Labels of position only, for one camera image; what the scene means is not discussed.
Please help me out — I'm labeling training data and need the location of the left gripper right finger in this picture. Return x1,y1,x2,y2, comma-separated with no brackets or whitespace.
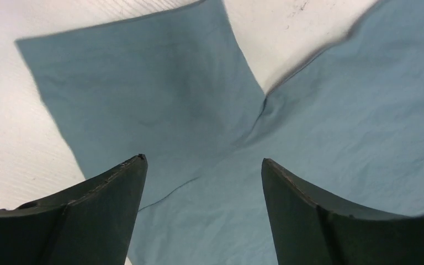
261,158,424,265

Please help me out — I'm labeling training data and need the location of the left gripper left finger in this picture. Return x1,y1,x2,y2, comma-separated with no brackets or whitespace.
0,154,148,264

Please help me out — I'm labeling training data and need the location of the blue-grey t shirt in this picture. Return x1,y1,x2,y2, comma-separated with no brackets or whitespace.
16,1,424,264

